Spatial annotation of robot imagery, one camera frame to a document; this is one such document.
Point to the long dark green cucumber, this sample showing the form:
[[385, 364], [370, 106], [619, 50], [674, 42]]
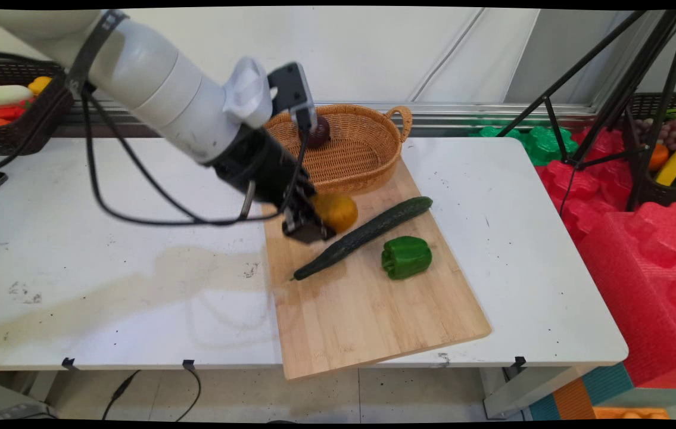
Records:
[[367, 233]]

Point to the black basket of toy vegetables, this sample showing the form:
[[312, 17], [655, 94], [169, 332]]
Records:
[[28, 134]]

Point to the small orange toy fruit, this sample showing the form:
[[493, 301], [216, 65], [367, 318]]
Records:
[[658, 157]]

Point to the green bell pepper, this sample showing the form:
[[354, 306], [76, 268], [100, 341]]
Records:
[[406, 257]]

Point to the black basket of toy fruit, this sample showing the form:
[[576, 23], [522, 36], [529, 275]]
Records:
[[671, 193]]

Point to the round orange fruit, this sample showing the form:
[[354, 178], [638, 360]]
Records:
[[338, 211]]

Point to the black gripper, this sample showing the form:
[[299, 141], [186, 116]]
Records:
[[257, 164]]

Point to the bamboo cutting board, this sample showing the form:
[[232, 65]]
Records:
[[373, 316]]

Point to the white toy radish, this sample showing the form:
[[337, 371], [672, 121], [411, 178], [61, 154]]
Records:
[[4, 96]]

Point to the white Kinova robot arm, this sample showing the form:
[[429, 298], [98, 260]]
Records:
[[153, 83]]

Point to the dark red onion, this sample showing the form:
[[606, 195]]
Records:
[[318, 132]]

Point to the teal and orange floor mat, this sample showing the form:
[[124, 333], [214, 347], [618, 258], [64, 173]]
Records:
[[606, 384]]

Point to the red foam packing pile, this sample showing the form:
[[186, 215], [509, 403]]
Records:
[[641, 268]]

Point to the purple toy grapes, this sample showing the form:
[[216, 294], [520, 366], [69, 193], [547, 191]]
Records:
[[668, 132]]

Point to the black camera tripod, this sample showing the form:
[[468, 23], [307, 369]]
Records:
[[629, 83]]

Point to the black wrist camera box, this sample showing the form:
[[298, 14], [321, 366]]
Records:
[[290, 89]]

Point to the yellow toy pepper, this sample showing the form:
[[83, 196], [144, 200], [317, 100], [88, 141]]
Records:
[[40, 84]]

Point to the black table edge clip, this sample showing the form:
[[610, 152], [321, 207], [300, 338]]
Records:
[[68, 363], [189, 364], [519, 361]]

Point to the white table leg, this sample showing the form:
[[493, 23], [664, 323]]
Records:
[[522, 390]]

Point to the green foam packing piece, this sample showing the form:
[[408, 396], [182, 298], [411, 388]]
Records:
[[543, 146]]

